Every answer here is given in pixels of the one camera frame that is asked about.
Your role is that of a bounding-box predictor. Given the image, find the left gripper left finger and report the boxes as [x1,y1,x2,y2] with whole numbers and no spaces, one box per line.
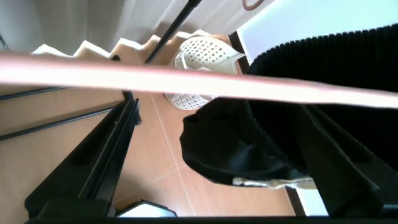
[24,97,142,219]

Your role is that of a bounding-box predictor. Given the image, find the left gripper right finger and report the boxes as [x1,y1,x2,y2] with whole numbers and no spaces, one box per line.
[295,105,398,218]

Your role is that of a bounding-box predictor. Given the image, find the black shorts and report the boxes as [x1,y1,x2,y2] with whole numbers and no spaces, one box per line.
[179,24,398,190]

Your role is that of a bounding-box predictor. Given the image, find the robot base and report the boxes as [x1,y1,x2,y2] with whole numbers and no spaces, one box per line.
[114,200,178,218]

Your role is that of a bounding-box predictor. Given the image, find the white laundry basket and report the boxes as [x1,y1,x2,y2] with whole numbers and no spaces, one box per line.
[163,35,246,111]

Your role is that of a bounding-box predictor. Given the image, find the black clothes rack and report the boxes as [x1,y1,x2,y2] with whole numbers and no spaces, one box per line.
[0,0,203,141]

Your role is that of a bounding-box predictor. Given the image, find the beige curtain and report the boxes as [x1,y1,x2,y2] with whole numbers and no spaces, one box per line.
[0,0,274,57]

